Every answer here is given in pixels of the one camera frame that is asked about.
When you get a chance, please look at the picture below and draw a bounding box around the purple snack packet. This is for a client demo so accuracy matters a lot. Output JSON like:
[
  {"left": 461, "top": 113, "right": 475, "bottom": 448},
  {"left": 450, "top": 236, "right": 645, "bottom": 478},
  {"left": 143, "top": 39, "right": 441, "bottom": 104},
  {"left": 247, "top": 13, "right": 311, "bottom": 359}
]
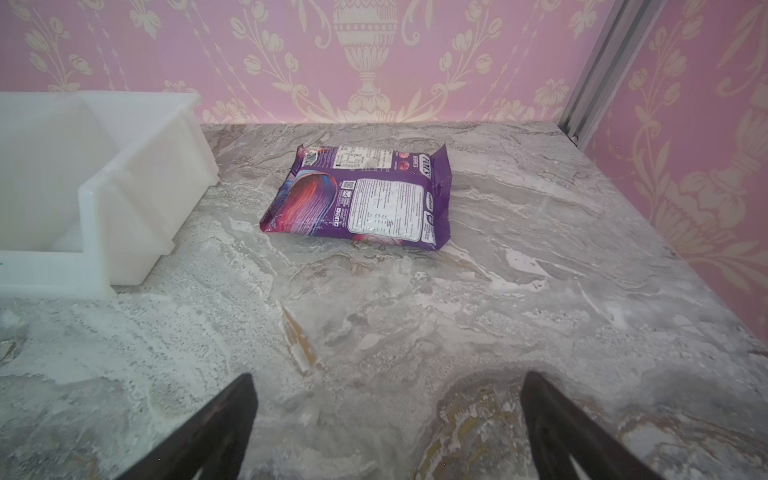
[{"left": 260, "top": 145, "right": 452, "bottom": 251}]

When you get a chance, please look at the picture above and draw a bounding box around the white right bin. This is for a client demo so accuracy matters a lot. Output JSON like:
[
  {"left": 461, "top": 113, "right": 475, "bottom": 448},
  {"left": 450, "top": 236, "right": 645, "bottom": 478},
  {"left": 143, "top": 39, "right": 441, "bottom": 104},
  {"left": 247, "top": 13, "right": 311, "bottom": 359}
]
[{"left": 1, "top": 91, "right": 218, "bottom": 300}]

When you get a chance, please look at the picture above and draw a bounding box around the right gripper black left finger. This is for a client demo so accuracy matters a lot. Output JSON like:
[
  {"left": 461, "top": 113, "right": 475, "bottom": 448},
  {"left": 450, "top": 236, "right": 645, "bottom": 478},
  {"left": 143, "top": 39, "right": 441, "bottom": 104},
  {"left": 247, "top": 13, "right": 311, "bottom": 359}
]
[{"left": 120, "top": 373, "right": 258, "bottom": 479}]

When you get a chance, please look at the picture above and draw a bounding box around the grey corner post right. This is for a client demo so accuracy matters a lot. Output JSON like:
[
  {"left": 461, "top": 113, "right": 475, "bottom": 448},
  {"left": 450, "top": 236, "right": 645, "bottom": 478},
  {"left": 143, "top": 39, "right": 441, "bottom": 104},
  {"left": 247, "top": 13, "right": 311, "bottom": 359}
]
[{"left": 558, "top": 0, "right": 665, "bottom": 151}]

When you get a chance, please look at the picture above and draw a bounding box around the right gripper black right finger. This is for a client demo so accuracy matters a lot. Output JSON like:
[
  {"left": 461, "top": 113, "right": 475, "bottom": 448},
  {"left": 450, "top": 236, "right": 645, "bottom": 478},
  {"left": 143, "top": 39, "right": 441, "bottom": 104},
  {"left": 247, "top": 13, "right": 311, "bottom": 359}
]
[{"left": 520, "top": 371, "right": 660, "bottom": 479}]

